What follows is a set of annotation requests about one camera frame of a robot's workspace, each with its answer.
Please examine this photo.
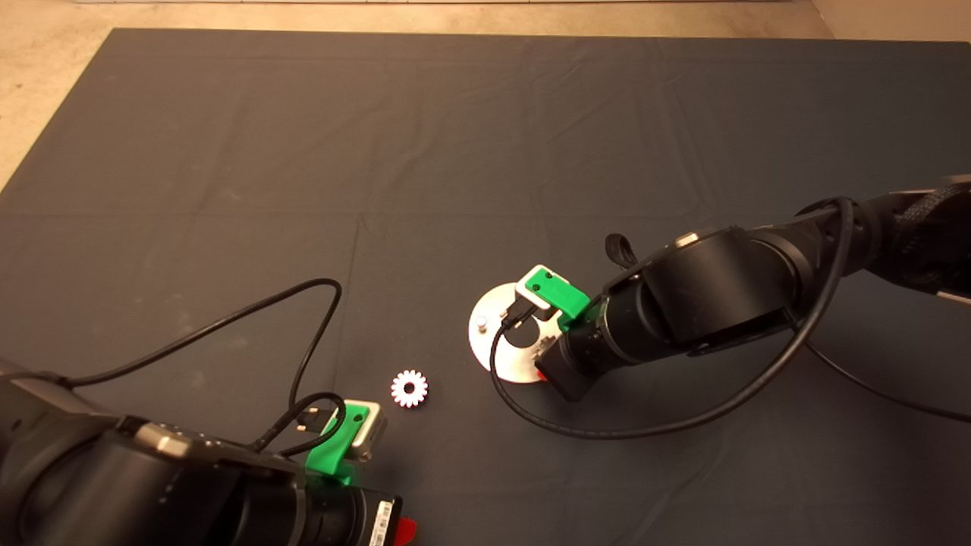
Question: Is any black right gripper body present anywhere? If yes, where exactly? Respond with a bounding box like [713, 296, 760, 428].
[537, 336, 602, 403]

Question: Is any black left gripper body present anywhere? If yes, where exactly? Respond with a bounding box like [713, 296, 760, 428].
[345, 488, 402, 546]

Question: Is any round metal carrier plate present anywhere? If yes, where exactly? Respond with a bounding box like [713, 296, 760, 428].
[468, 284, 566, 384]

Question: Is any white shiny small gear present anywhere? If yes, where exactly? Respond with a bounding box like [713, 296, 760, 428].
[391, 369, 430, 410]

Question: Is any dark grey table cloth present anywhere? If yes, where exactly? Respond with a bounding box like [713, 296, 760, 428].
[0, 29, 971, 546]

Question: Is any black right camera cable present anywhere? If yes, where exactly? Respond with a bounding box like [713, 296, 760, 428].
[489, 196, 971, 441]

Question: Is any black camera cable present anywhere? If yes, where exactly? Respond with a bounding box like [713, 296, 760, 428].
[489, 196, 971, 441]
[68, 278, 348, 456]

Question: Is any green right camera mount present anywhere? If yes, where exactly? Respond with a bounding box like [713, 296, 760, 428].
[527, 267, 592, 334]

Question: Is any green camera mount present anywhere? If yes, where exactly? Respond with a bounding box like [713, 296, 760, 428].
[527, 267, 592, 334]
[306, 402, 370, 486]

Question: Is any green left camera mount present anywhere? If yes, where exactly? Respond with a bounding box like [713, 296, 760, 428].
[306, 402, 370, 486]

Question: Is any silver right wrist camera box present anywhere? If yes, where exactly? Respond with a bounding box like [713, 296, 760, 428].
[514, 263, 558, 323]

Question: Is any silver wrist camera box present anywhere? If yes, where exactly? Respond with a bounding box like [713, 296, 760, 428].
[349, 400, 387, 462]
[514, 263, 558, 323]

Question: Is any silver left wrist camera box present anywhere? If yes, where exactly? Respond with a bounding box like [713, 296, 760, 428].
[349, 400, 387, 462]

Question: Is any black left camera cable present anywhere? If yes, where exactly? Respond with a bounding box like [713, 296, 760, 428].
[68, 278, 348, 456]

